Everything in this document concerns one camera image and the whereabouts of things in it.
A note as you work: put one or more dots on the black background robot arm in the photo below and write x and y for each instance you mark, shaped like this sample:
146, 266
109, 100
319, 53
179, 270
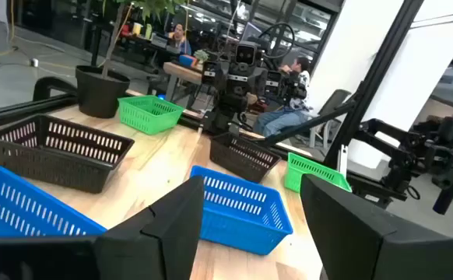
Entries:
448, 163
390, 140

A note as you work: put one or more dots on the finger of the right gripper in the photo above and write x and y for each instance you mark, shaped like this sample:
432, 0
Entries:
230, 89
247, 89

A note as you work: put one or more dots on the grey chair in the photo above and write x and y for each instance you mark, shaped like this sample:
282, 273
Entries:
333, 103

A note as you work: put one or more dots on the black curved chair back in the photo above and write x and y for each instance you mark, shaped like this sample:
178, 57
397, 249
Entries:
51, 81

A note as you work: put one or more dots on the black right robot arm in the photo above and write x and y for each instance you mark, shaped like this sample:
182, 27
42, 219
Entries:
226, 122

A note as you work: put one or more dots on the small potted succulent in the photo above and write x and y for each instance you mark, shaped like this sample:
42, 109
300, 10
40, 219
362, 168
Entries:
201, 55

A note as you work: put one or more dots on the green slotted plastic basket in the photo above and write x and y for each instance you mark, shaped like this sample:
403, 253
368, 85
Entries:
145, 122
294, 177

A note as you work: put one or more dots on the black plant pot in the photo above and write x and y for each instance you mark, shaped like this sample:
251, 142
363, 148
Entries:
98, 97

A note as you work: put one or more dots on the blue box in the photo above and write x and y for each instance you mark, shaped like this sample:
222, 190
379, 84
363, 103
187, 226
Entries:
187, 60

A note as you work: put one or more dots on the small silver can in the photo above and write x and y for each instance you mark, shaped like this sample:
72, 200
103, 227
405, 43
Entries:
35, 62

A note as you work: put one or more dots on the black slotted plastic basket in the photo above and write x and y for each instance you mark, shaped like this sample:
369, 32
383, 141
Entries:
238, 165
55, 171

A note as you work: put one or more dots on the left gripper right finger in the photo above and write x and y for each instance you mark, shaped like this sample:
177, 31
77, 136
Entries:
366, 249

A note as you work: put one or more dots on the white plastic strip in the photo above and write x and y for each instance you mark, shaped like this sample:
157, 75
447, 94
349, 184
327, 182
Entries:
342, 159

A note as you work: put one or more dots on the wooden desk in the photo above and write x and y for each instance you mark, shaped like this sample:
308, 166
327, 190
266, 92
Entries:
180, 70

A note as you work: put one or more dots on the green artificial plant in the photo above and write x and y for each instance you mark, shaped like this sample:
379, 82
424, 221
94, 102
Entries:
160, 4

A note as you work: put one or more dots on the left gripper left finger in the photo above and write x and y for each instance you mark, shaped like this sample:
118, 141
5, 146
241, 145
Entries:
152, 241

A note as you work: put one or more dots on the person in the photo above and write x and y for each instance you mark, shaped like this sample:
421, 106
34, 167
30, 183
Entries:
281, 120
179, 39

